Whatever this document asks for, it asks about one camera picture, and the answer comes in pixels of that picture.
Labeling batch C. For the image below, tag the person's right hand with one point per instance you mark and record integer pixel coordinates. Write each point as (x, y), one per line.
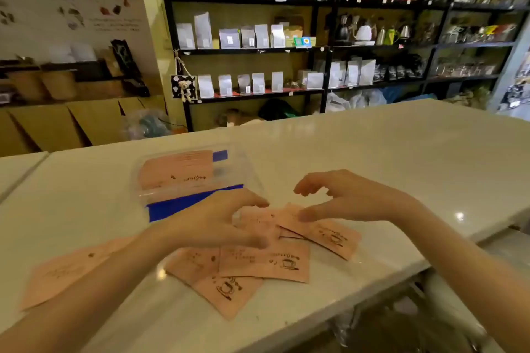
(360, 199)

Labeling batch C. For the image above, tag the person's left hand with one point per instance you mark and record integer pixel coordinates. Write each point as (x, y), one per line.
(207, 220)

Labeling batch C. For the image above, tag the person's right thumb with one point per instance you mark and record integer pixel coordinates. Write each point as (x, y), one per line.
(314, 214)

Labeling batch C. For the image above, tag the person's left thumb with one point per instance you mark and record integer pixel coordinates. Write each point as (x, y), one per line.
(250, 240)

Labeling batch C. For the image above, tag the person's left forearm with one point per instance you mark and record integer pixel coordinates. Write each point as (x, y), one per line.
(91, 290)

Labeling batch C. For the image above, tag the person's right forearm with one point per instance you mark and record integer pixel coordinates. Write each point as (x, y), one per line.
(468, 266)

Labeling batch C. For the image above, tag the pile of pink printed sachets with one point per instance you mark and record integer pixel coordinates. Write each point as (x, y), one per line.
(265, 261)

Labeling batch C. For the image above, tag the clear plastic container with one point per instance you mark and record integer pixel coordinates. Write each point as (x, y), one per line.
(232, 177)

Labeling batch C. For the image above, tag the blue card sheet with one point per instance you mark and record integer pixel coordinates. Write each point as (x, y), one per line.
(178, 204)

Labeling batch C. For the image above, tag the bundle of pink envelopes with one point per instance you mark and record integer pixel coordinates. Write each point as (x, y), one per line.
(176, 168)

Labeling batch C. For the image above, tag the dark green bag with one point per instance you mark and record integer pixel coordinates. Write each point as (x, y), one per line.
(277, 109)

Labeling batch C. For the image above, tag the white plastic bags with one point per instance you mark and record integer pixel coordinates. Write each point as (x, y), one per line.
(352, 100)

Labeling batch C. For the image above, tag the row of white pouches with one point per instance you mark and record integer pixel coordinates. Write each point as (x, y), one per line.
(242, 84)
(232, 36)
(352, 73)

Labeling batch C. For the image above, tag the blue plastic bag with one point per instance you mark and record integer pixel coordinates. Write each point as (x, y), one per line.
(410, 96)

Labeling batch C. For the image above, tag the clear plastic bag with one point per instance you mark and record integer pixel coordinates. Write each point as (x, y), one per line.
(145, 124)

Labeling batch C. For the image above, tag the row of dark packets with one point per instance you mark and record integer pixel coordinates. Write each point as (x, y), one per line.
(399, 69)

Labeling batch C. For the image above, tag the small blue yellow box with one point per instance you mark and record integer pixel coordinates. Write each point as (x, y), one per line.
(305, 41)

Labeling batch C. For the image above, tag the brown paper box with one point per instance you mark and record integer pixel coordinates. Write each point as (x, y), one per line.
(293, 34)

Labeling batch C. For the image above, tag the black kettle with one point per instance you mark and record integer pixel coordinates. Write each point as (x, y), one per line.
(342, 30)

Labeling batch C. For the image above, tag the single pink paper packet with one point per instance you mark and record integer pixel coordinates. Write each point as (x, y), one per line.
(66, 270)

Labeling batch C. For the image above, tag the white kettle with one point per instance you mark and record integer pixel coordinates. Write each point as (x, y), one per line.
(364, 33)

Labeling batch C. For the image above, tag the steel kettle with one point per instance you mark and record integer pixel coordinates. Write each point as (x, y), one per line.
(404, 31)

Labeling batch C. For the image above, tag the row of glass jars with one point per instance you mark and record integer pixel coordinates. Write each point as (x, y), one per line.
(463, 70)

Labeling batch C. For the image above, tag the black patterned bag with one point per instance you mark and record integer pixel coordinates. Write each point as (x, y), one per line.
(126, 60)

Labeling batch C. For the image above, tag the brown cardboard boxes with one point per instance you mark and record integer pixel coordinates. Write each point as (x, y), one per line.
(49, 125)

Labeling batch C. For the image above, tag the row of colourful packets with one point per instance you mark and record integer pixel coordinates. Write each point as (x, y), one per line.
(480, 33)

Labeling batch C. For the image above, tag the row of brown paper bags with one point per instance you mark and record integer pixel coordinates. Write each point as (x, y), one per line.
(58, 84)

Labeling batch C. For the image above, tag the white wall poster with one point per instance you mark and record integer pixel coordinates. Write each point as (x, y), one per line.
(62, 1)

